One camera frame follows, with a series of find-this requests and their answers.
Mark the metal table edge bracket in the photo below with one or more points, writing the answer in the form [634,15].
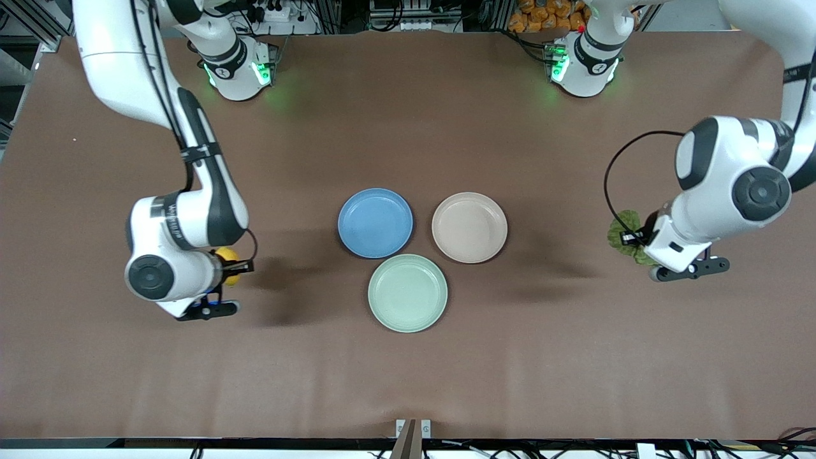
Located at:
[408,440]

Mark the pale green round plate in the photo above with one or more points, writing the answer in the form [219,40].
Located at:
[408,293]

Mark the orange toy pile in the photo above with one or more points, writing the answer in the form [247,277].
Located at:
[542,14]

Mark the green lettuce leaf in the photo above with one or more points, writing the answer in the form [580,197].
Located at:
[621,225]

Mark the blue round plate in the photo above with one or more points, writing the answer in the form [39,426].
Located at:
[375,223]

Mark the yellow lemon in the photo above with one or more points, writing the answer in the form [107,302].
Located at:
[226,256]

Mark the white power strip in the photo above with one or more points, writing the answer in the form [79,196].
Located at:
[274,13]

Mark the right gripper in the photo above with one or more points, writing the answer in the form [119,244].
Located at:
[244,265]

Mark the beige round plate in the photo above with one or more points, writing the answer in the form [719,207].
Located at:
[470,227]

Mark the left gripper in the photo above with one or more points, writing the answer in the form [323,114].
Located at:
[648,231]

